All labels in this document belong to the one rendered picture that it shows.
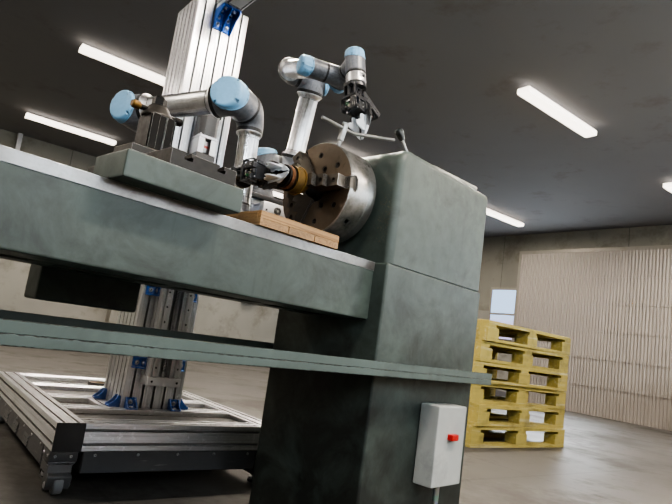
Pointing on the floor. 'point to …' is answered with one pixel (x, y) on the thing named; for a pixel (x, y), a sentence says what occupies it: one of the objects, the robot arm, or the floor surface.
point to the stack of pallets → (517, 387)
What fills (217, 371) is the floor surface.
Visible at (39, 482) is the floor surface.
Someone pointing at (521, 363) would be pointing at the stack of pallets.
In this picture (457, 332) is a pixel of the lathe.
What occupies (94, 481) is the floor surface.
